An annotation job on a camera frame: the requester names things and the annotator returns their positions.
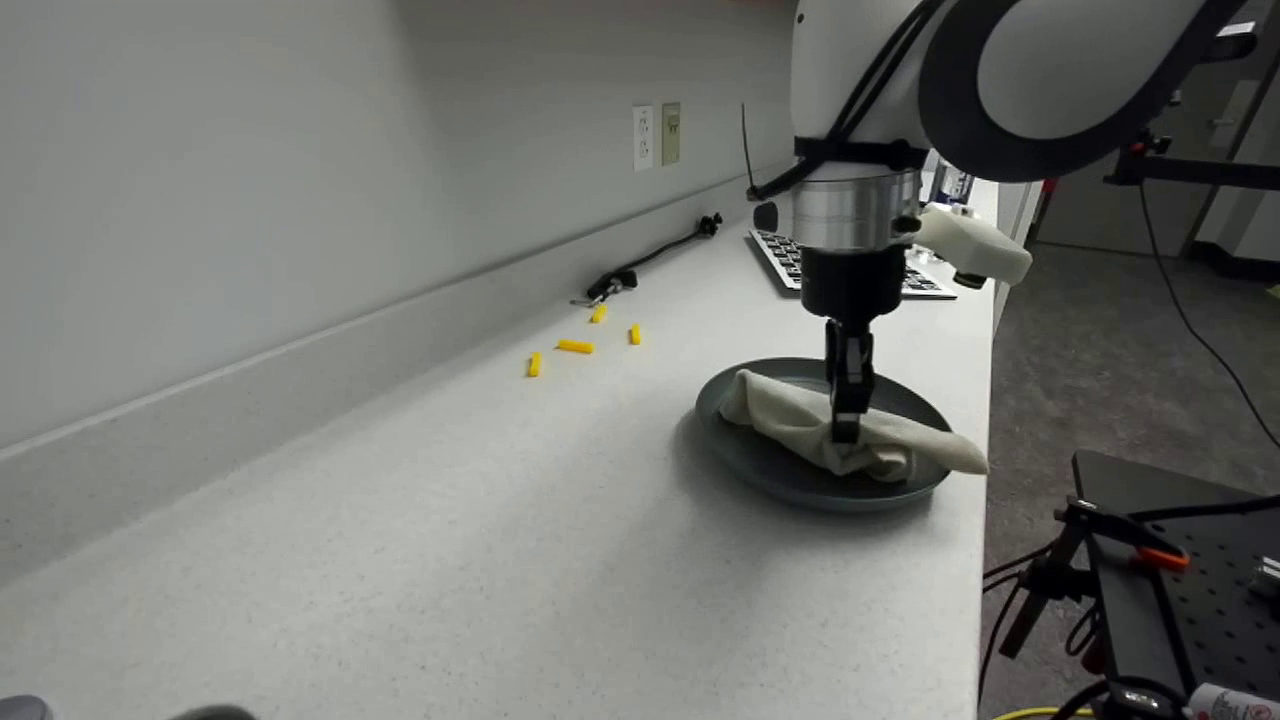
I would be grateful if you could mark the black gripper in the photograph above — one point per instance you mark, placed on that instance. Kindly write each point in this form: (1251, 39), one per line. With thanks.
(855, 280)

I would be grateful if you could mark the beige cleaning cloth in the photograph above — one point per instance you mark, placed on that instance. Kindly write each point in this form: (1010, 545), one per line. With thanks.
(801, 420)

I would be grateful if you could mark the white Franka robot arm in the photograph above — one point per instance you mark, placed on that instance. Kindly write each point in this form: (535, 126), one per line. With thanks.
(1055, 65)

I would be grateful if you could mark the dark green round plate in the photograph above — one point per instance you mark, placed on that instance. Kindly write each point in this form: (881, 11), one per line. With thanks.
(745, 462)

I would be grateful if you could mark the black perforated breadboard plate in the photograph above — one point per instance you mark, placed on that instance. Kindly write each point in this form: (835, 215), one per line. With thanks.
(1227, 587)

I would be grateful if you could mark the computer keyboard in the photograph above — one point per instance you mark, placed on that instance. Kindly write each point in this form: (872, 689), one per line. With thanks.
(770, 254)

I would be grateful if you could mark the yellow pasta piece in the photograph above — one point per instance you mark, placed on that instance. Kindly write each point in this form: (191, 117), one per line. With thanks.
(598, 314)
(633, 332)
(572, 344)
(535, 367)

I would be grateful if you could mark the yellow curved object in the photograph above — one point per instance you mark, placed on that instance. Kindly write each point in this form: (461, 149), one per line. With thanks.
(1026, 715)

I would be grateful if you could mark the black round base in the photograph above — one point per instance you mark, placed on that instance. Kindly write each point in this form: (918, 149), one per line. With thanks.
(1123, 700)

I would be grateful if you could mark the small silver part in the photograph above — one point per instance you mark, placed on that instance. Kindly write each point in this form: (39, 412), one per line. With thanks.
(1266, 577)

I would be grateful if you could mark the white cylindrical object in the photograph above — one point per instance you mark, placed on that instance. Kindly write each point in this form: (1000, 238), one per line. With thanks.
(1233, 700)

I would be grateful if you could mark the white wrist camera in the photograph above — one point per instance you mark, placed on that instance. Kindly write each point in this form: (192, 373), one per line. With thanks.
(980, 245)

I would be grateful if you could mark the beige wall outlet plate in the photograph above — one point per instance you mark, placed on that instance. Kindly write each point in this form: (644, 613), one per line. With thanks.
(671, 134)

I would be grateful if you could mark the white wall outlet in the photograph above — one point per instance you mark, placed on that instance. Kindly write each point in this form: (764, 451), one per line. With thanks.
(640, 139)

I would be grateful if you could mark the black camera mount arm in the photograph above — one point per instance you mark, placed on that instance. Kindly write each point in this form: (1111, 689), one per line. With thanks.
(1201, 172)

